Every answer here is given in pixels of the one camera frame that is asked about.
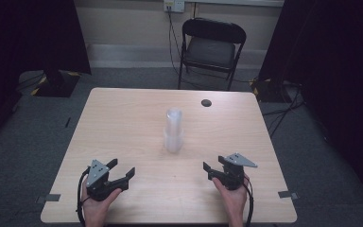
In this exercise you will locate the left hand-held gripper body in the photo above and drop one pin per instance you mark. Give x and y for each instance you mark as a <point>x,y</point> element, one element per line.
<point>97,176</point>

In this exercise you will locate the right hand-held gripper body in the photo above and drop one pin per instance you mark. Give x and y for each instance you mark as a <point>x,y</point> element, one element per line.
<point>233,173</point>

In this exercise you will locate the stack of clear plastic cups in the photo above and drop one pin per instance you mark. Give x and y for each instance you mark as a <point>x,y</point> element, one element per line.
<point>173,132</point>

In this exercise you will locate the person's right hand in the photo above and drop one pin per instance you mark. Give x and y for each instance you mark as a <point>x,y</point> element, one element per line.
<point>233,201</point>

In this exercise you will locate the person's left hand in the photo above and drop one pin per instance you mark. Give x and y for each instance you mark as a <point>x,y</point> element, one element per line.
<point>97,208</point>

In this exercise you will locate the grey tape strip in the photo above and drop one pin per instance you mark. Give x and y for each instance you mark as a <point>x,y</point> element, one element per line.
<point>51,198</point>
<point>286,194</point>

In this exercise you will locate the black round table grommet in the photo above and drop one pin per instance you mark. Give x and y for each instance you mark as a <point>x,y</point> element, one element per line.
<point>206,102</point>

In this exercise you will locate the small black floor marker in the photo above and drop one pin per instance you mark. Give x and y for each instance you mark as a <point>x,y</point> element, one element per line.
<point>67,122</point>

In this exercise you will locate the black stand base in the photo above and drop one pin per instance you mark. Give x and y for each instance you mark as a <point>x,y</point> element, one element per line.
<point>58,85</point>
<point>266,91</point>

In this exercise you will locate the black folding chair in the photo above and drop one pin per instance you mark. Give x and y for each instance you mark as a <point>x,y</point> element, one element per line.
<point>210,50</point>

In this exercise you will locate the dark curtain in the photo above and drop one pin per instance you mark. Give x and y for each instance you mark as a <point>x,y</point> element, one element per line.
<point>19,41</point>
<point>337,63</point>

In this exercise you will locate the white wall trunking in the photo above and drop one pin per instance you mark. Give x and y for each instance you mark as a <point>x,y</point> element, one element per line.
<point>233,2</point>

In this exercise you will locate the white wall socket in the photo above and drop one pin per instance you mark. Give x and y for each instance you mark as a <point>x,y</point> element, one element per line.
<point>174,5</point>

